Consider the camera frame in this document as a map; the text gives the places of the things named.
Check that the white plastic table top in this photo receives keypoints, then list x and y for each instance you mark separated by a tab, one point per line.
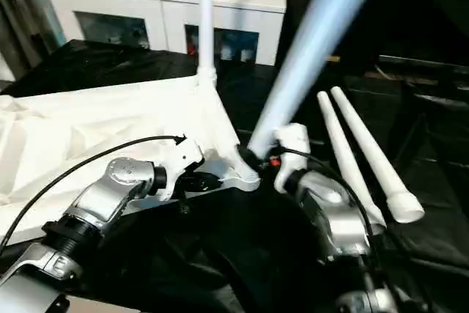
73	130

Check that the white plastic table leg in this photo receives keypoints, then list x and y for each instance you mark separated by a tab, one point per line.
374	152
207	20
344	152
315	42

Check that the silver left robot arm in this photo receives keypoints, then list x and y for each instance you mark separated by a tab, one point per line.
102	199

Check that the small yellow label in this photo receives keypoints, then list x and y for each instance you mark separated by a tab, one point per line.
334	58

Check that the black plastic mat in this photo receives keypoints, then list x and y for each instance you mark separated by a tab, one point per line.
432	152

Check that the black bench with silver rail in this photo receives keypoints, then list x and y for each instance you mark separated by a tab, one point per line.
432	75

